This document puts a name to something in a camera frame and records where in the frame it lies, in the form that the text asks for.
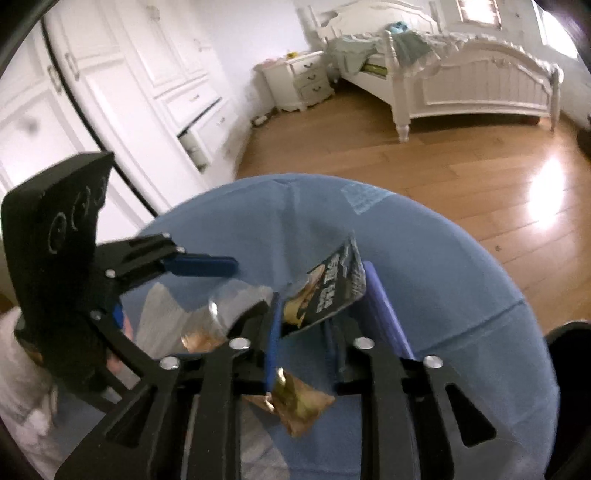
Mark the clear plastic bag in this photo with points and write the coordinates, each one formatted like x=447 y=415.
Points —
x=184 y=314

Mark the blue tablecloth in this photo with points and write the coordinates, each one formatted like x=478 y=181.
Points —
x=438 y=300

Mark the open white drawer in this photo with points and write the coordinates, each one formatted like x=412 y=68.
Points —
x=198 y=138

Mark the black object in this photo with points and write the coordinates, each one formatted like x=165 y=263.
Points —
x=570 y=392

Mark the white wooden bed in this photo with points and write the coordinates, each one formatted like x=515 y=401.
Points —
x=485 y=87

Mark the person's left hand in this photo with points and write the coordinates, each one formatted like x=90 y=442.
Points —
x=114 y=365

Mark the window with brown blind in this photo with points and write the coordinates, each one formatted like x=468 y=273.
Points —
x=478 y=9

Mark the brown gold wrapper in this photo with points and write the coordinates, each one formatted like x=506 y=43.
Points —
x=300 y=410

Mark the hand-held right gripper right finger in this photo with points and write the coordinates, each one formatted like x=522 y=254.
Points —
x=385 y=309

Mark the teal plush toy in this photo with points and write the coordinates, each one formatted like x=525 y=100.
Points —
x=398 y=26

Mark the white wardrobe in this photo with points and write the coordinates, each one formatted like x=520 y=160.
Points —
x=115 y=92

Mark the white nightstand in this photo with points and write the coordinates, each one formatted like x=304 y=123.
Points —
x=300 y=83

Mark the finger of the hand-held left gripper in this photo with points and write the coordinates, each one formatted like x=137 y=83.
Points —
x=124 y=350
x=203 y=266

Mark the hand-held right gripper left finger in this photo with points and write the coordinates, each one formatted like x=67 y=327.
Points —
x=272 y=341

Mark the tall white frame window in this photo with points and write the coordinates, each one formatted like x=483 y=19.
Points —
x=558 y=32

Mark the black snack packet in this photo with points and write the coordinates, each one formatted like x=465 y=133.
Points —
x=332 y=286

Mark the green ruffled blanket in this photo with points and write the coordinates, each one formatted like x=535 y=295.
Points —
x=406 y=50

